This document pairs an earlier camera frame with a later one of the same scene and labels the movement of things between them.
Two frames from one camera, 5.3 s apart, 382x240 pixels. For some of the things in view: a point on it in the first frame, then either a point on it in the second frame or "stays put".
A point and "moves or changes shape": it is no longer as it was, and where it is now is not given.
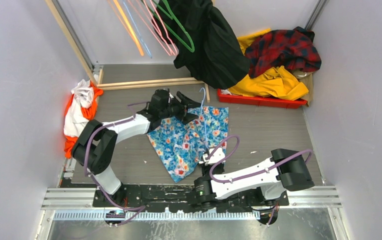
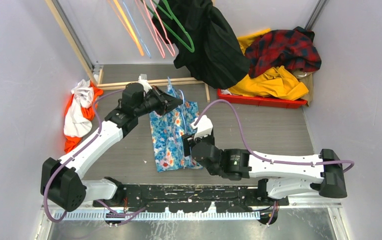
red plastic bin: (266, 101) stays put
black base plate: (178, 198) stays put
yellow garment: (274, 82) stays put
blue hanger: (202, 115) to (172, 89)
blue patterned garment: (180, 146) moves or changes shape
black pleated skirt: (204, 42) stays put
